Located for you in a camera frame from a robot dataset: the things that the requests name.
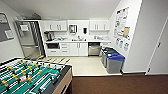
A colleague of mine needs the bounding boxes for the stainless steel dishwasher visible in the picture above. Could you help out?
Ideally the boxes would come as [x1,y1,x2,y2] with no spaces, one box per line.
[88,42,102,57]

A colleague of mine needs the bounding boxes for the white drawer stack beside microwave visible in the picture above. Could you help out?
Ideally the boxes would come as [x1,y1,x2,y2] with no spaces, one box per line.
[59,42,71,56]

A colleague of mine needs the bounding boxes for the black built-in microwave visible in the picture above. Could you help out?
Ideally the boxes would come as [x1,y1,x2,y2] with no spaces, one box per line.
[45,42,61,50]

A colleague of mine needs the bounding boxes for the grey bin with blue lid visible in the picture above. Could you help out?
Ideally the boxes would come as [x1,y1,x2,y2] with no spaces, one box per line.
[105,53,126,75]

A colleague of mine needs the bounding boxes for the stainless steel refrigerator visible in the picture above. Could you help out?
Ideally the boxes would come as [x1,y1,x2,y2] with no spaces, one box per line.
[14,20,46,61]

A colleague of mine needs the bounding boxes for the foosball table with green field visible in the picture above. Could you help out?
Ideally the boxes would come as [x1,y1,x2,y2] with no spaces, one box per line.
[0,57,73,94]

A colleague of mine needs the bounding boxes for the white paper notice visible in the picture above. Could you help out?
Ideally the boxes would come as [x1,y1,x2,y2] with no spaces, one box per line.
[19,24,30,33]

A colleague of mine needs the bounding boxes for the white door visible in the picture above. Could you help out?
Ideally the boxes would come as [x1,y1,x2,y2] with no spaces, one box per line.
[146,19,168,75]

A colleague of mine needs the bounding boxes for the grey bulletin board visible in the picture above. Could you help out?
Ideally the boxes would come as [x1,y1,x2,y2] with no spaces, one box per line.
[0,12,15,43]

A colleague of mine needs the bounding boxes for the white wide wall cabinet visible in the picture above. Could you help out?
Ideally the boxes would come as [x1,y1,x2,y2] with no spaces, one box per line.
[88,19,111,32]

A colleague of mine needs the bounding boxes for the small round-print wall poster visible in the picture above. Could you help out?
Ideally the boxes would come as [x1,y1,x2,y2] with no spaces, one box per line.
[115,37,121,46]
[123,41,130,52]
[119,39,125,49]

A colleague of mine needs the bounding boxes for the white double-door wall cabinet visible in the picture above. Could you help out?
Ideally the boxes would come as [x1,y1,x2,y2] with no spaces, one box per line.
[43,20,68,33]

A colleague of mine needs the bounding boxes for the large colourful wall poster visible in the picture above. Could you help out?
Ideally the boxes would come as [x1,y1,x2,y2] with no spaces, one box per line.
[113,6,131,40]

